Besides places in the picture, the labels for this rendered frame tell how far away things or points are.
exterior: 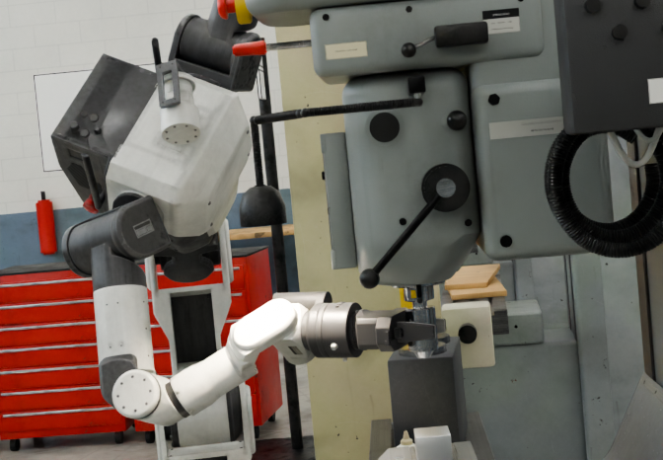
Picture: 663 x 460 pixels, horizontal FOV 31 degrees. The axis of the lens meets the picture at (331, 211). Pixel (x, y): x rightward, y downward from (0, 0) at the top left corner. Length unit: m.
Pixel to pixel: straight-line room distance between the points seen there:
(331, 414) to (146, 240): 1.73
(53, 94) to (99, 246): 9.26
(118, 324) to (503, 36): 0.78
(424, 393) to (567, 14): 0.92
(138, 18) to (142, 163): 9.06
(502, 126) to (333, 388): 2.02
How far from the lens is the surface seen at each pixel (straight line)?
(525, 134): 1.74
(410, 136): 1.75
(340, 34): 1.74
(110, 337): 2.00
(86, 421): 6.82
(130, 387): 1.96
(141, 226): 2.04
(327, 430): 3.68
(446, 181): 1.72
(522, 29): 1.75
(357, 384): 3.64
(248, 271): 6.39
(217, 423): 2.45
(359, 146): 1.77
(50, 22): 11.33
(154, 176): 2.08
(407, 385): 2.20
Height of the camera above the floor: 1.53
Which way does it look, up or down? 3 degrees down
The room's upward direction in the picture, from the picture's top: 5 degrees counter-clockwise
